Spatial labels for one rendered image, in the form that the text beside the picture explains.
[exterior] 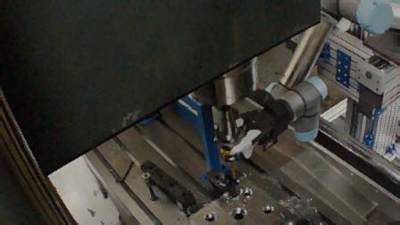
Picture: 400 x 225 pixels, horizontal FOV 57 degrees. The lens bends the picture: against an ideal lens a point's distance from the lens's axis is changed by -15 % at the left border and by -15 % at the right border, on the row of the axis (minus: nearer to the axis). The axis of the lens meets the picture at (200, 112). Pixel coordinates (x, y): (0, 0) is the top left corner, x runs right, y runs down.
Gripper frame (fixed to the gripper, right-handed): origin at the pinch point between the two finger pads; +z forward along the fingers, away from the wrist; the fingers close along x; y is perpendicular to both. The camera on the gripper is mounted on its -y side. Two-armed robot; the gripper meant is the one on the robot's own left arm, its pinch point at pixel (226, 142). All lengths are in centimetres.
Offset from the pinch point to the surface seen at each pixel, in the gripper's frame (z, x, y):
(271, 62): -170, 163, 128
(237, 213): -2.3, 1.7, 32.7
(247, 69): -2.1, -7.8, -23.2
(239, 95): 0.5, -7.7, -18.2
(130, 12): 21, -13, -47
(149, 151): -1, 52, 40
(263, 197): -11.3, -0.1, 31.0
